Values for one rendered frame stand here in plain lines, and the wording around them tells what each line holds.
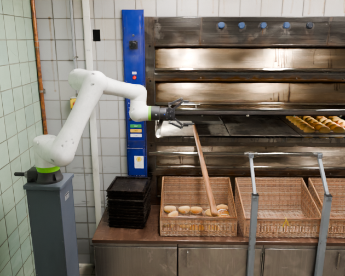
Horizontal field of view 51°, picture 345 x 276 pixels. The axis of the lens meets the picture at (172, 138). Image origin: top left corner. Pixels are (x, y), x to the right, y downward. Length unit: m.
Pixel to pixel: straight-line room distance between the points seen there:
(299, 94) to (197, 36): 0.90
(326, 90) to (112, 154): 1.76
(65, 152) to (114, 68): 1.17
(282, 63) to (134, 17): 1.16
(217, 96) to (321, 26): 0.92
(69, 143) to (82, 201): 1.41
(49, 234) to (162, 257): 0.91
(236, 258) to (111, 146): 1.29
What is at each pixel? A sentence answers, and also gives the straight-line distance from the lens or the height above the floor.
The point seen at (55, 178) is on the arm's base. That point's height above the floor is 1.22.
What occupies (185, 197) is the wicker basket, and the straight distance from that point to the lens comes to 3.00.
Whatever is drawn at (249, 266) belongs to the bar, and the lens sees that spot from 2.73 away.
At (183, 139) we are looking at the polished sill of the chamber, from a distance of 2.90.
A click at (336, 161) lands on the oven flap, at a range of 3.21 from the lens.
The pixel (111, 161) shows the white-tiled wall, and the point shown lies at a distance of 3.02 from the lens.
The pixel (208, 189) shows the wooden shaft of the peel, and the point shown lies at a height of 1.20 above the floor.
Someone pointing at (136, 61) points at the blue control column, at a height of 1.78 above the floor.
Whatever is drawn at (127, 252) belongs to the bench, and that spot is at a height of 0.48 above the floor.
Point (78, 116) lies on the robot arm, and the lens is 1.87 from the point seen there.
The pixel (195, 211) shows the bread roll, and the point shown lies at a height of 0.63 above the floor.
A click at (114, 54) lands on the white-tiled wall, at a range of 2.84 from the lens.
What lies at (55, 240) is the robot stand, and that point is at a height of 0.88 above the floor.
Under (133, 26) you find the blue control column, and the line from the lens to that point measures 2.79.
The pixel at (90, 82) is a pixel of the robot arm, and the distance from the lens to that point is 1.89.
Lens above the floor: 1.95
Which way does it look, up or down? 15 degrees down
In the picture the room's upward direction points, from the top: straight up
